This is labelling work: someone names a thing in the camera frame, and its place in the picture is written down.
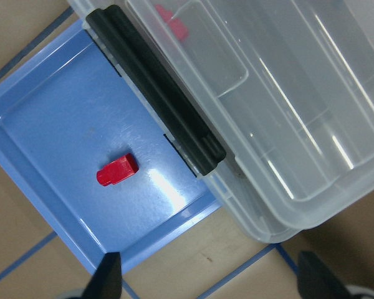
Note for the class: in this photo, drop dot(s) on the clear plastic box lid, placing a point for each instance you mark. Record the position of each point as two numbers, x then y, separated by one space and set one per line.
287 88

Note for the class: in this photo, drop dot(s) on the red block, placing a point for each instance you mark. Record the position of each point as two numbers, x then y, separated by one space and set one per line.
118 170
177 27

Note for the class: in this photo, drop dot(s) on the blue plastic tray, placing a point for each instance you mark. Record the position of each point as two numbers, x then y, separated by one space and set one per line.
64 115

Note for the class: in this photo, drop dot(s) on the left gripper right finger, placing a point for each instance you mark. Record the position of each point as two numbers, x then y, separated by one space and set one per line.
315 280

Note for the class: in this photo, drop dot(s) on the black box latch handle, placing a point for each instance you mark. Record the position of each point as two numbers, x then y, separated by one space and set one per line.
136 58

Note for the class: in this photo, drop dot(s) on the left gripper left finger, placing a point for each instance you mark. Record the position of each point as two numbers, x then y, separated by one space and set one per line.
106 282

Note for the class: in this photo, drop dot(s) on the clear plastic storage box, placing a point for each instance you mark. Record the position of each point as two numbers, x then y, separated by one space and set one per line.
237 195

